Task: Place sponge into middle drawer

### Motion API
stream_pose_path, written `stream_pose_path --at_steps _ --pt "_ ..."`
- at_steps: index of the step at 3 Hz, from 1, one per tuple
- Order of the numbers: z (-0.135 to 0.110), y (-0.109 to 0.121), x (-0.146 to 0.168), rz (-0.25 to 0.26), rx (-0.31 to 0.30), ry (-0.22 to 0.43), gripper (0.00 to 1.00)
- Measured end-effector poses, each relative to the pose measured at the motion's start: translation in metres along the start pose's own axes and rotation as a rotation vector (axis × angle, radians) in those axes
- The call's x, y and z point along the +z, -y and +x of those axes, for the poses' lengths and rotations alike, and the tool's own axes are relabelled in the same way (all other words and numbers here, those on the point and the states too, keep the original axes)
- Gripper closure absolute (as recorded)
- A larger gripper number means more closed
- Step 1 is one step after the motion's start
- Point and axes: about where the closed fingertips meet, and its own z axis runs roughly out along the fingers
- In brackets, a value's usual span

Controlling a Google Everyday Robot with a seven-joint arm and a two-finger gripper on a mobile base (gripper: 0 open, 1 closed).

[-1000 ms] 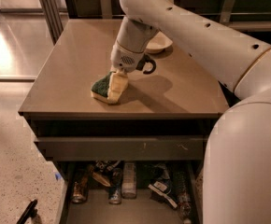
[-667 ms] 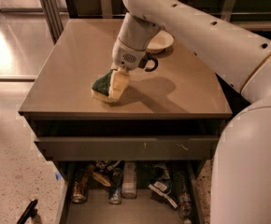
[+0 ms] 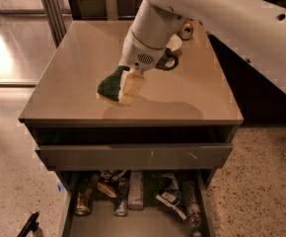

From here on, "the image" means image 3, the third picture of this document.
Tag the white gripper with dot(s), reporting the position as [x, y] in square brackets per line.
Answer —
[137, 53]

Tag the green and yellow sponge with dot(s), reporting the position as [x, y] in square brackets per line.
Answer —
[108, 89]

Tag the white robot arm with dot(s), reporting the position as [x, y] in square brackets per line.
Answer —
[254, 29]

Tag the grey drawer cabinet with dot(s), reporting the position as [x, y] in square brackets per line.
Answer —
[190, 104]

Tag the grey top drawer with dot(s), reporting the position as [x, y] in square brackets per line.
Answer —
[164, 156]

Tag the brown can in drawer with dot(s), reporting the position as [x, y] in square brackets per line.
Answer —
[83, 204]

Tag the blue can in drawer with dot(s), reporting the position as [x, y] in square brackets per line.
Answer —
[121, 200]

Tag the grey open middle drawer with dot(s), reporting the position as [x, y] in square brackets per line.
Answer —
[153, 220]

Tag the white bowl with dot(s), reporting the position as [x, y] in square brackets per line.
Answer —
[174, 45]

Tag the orange soda can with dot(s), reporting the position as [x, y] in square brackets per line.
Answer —
[186, 32]

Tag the dark snack bag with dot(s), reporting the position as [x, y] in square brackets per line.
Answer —
[112, 183]

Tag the black and white packet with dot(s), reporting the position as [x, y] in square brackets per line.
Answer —
[170, 195]

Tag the clear plastic bottle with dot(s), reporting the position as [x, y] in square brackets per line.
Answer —
[136, 191]

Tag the crinkled water bottle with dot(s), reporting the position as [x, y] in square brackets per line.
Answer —
[193, 212]

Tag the black object on floor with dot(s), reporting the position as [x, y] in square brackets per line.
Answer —
[30, 225]

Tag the metal wall bracket left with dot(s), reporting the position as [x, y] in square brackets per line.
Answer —
[112, 13]

